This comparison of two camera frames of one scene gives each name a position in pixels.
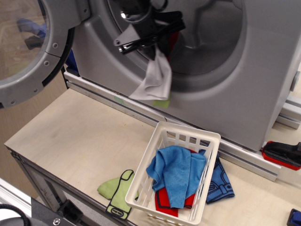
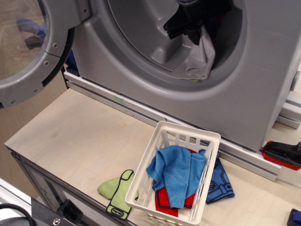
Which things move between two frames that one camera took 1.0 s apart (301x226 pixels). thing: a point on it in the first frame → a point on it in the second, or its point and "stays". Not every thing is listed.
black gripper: [153, 33] → [193, 16]
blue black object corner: [294, 219] stays
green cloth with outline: [115, 190] stays
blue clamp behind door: [36, 41] stays
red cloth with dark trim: [162, 204] stays
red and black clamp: [287, 155] stays
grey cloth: [157, 84] → [201, 55]
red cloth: [172, 38] → [218, 26]
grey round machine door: [36, 38] stays
